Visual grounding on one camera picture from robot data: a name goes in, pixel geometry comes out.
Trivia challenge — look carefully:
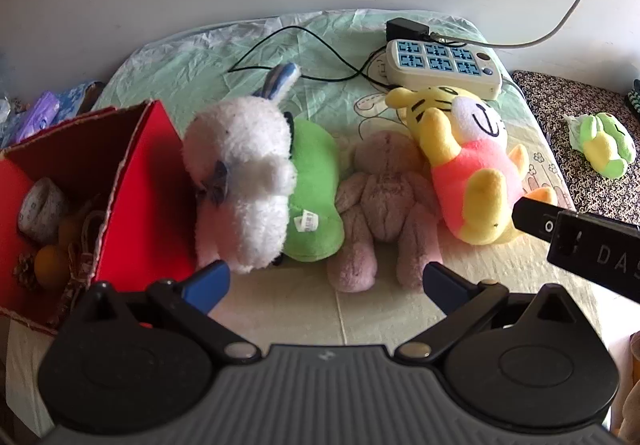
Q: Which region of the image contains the dark patterned cushion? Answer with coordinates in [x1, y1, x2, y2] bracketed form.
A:
[510, 70, 640, 226]

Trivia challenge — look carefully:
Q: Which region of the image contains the yellow tiger plush toy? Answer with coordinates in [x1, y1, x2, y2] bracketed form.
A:
[384, 85, 558, 246]

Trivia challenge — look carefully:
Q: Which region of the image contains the red cardboard box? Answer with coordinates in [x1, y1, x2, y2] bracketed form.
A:
[0, 100, 198, 336]

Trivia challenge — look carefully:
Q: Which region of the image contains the brown pine cone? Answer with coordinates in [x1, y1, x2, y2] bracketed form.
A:
[12, 252, 43, 293]

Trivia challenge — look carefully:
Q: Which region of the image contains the blue checkered cloth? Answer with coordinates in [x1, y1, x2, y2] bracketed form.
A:
[0, 81, 106, 148]

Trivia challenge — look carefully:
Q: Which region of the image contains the white power strip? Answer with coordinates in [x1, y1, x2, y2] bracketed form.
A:
[381, 39, 502, 100]

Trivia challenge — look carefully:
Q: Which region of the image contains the black power adapter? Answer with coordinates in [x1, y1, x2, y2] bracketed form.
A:
[386, 18, 431, 42]

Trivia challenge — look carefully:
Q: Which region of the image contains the orange fruit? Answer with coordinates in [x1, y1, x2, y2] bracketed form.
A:
[34, 245, 71, 287]
[57, 217, 83, 246]

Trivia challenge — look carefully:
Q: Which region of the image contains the green printed bed sheet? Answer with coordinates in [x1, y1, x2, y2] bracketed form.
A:
[92, 9, 621, 346]

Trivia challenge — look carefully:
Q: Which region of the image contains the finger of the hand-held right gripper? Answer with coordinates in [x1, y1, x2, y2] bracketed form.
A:
[512, 196, 561, 243]

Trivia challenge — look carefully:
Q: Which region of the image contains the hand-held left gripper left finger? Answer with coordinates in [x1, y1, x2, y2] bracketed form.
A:
[80, 261, 261, 365]

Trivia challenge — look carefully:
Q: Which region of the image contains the purple tissue pack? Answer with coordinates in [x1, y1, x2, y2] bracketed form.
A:
[15, 91, 61, 136]

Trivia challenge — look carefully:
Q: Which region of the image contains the black cable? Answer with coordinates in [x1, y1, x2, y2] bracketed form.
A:
[229, 26, 396, 90]

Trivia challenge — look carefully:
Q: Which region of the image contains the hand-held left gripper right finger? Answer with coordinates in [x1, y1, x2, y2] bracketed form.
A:
[394, 262, 581, 366]

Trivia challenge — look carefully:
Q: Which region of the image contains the brown rope bow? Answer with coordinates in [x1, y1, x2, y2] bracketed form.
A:
[47, 210, 108, 326]

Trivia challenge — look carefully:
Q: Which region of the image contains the printed tape roll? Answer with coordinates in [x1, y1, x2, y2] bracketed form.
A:
[17, 177, 70, 243]

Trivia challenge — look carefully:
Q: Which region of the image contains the white rabbit plush toy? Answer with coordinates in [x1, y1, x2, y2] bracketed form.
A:
[181, 64, 303, 275]

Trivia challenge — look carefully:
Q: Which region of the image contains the small green frog plush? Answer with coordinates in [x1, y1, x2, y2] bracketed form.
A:
[577, 112, 637, 178]

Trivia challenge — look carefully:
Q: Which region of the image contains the green plush toy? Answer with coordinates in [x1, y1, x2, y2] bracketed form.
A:
[272, 112, 346, 266]

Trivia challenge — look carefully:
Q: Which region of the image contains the pink bear plush toy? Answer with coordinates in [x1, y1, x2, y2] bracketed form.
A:
[327, 130, 446, 294]

